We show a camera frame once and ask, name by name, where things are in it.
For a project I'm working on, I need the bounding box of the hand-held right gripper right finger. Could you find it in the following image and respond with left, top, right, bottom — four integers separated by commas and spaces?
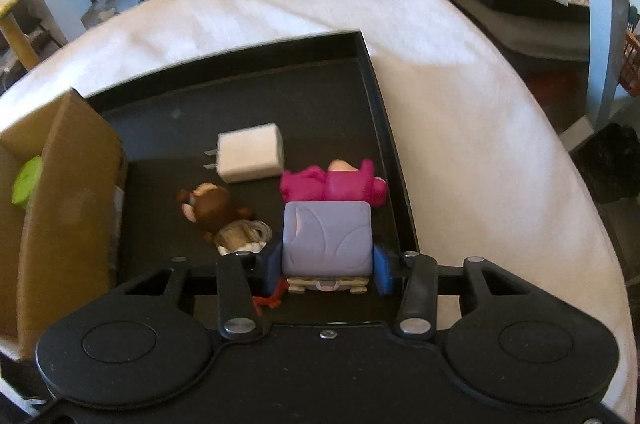
372, 246, 532, 341

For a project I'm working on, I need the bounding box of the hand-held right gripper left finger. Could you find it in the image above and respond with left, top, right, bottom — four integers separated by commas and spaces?
116, 242, 284, 341

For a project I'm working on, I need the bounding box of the red figurine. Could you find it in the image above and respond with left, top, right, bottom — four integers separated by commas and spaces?
251, 277, 289, 317

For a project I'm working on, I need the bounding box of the purple cube toy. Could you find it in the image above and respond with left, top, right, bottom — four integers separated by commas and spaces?
281, 200, 376, 296

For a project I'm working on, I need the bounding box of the brown monkey figurine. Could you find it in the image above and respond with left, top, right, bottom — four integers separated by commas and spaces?
179, 183, 254, 241

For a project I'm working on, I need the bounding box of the pink figurine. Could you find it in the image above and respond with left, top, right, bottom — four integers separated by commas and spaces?
278, 158, 390, 205

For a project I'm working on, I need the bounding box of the black tray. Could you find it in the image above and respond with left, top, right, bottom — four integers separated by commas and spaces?
82, 29, 422, 326

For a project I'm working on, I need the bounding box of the cardboard box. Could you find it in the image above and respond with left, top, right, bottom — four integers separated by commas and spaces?
0, 88, 129, 357

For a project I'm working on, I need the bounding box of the blond hair figurine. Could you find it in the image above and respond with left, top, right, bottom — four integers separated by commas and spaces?
216, 219, 274, 257

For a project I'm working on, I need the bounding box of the white charger plug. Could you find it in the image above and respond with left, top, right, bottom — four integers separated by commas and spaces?
202, 122, 286, 185

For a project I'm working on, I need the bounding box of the black garbage bag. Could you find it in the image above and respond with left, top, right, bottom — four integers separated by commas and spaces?
570, 121, 640, 205

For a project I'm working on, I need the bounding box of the green hexagonal container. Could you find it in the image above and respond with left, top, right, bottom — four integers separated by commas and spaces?
12, 155, 45, 208

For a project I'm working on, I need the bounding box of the orange basket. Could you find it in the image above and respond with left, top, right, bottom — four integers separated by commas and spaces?
620, 32, 640, 96

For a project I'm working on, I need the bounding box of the grey table leg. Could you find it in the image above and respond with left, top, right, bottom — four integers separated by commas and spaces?
575, 0, 640, 133

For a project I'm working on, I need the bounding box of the yellow round table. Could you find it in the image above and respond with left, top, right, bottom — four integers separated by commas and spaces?
0, 0, 47, 71

